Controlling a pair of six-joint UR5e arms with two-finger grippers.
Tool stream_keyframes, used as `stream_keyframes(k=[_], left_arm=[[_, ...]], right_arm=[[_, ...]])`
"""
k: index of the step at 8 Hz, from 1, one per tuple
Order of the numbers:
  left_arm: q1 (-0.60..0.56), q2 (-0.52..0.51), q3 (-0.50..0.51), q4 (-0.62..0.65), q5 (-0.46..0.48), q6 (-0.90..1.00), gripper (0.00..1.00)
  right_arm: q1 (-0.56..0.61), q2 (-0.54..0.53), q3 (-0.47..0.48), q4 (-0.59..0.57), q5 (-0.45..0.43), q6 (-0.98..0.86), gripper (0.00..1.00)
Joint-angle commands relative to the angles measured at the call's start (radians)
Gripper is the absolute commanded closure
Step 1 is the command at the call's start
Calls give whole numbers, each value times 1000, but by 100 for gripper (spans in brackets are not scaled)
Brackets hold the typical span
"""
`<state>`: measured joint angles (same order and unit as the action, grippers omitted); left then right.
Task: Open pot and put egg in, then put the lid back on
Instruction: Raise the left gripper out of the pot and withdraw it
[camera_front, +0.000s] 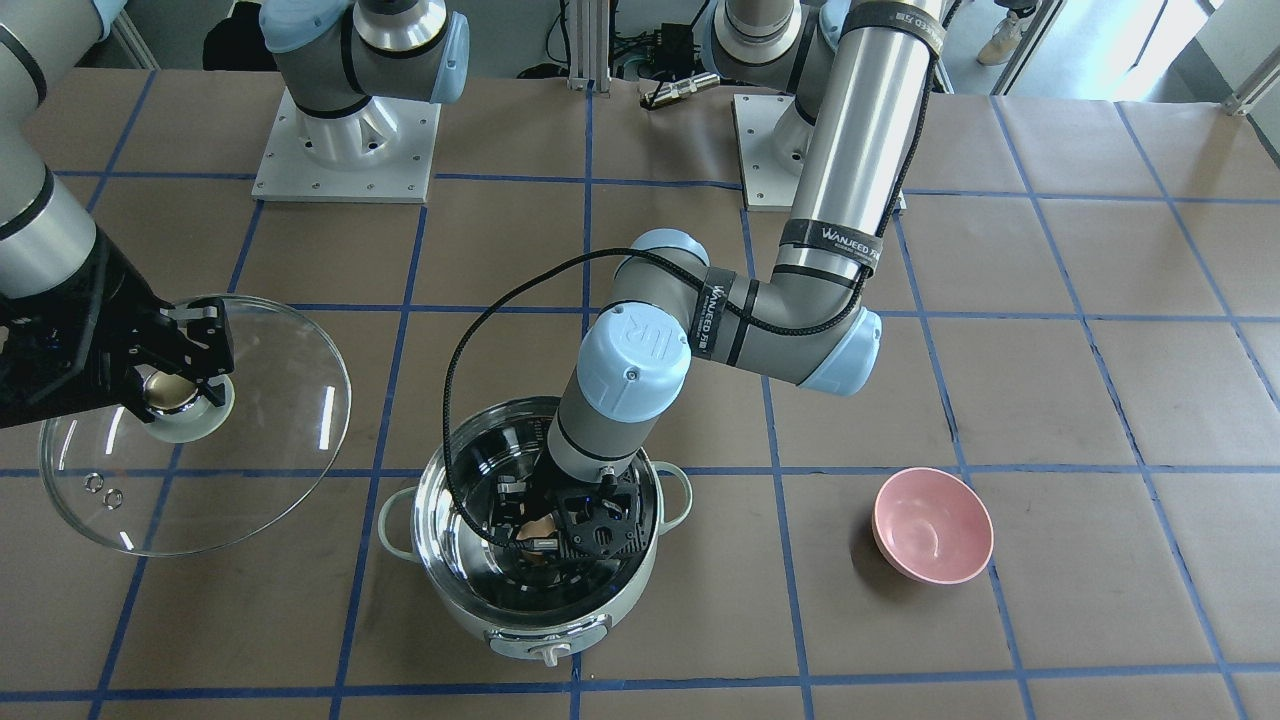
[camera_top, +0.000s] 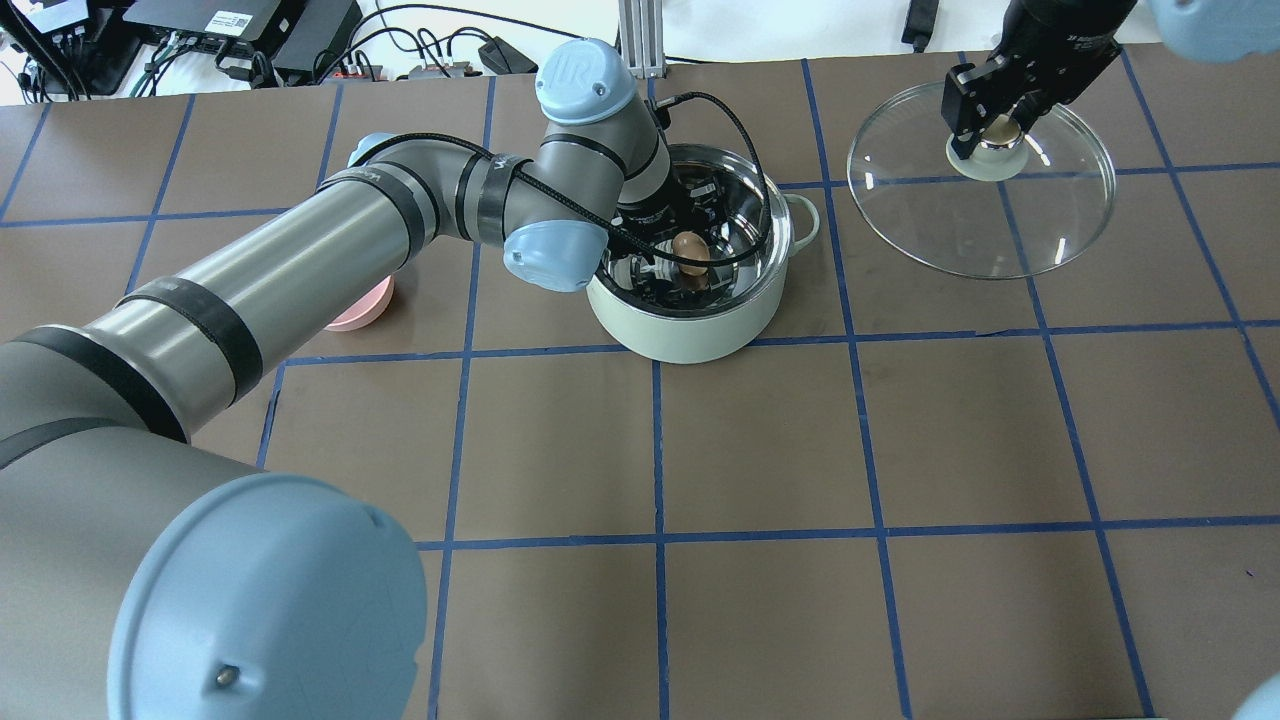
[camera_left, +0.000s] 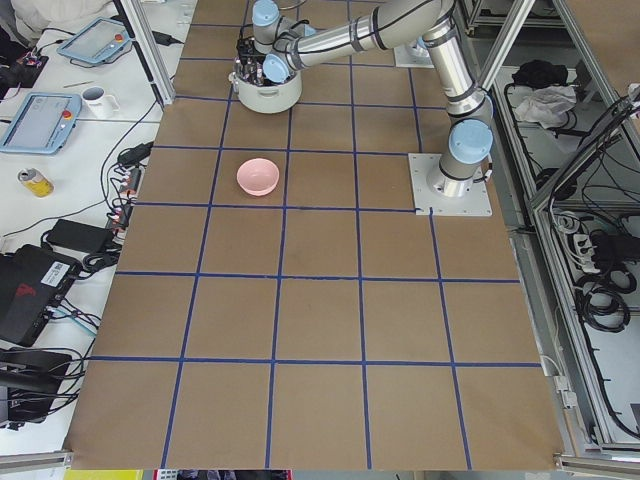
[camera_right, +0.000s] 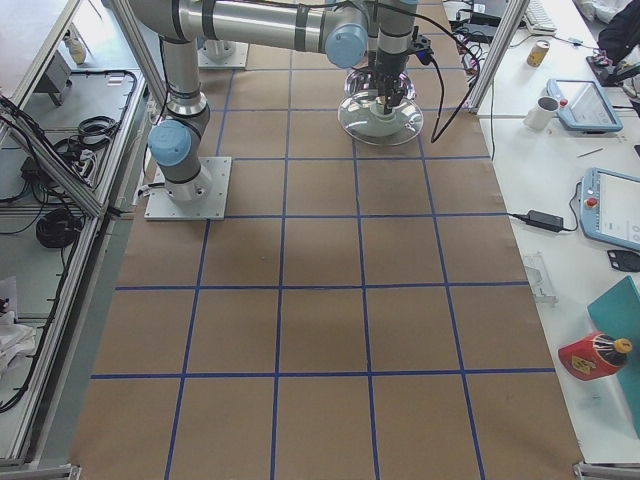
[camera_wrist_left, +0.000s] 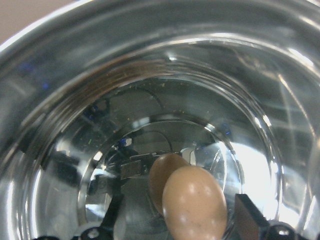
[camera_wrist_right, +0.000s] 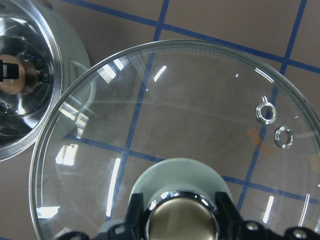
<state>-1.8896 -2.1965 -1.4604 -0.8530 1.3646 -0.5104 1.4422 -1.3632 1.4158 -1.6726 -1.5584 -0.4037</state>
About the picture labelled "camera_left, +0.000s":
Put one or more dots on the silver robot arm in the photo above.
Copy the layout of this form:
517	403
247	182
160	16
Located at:
266	75

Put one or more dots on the near teach pendant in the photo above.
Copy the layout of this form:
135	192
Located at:
43	124

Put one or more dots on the white crumpled cloth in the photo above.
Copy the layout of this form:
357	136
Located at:
548	106

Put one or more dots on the yellow drink can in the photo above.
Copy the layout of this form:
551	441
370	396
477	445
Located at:
33	180

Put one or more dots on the black computer box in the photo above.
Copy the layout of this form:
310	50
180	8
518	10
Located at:
33	280

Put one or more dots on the teach pendant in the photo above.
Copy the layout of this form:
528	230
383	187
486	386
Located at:
43	124
98	42

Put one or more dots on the far teach pendant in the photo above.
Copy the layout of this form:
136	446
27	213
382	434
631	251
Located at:
98	42

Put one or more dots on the black power adapter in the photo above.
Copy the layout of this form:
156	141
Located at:
77	236

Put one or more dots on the white mug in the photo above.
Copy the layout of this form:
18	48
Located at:
100	103

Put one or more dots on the pale green electric pot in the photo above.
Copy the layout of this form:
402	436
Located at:
259	94

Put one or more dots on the pink bowl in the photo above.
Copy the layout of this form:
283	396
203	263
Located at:
258	176

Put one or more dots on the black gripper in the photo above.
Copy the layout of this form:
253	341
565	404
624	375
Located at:
253	71

